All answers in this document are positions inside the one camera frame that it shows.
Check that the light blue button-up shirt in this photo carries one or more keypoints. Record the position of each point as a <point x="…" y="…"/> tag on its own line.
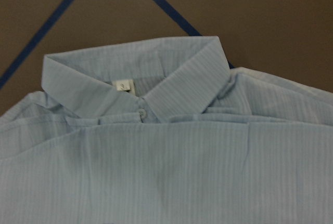
<point x="163" y="131"/>

